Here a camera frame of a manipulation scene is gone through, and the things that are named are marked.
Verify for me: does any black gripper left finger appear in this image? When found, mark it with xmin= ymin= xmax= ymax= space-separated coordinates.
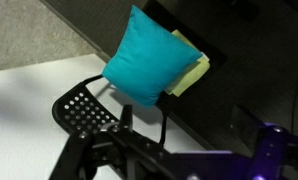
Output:
xmin=48 ymin=104 xmax=177 ymax=180

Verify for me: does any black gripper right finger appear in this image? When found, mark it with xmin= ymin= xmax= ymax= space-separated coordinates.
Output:
xmin=230 ymin=104 xmax=298 ymax=180

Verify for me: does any black mesh basket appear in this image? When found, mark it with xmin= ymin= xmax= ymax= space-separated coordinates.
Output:
xmin=51 ymin=74 xmax=171 ymax=146

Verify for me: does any teal fabric pillow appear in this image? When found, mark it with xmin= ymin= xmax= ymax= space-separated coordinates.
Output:
xmin=101 ymin=4 xmax=203 ymax=109

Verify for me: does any yellow-green folded cloth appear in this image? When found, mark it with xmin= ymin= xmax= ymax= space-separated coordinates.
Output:
xmin=164 ymin=29 xmax=211 ymax=98

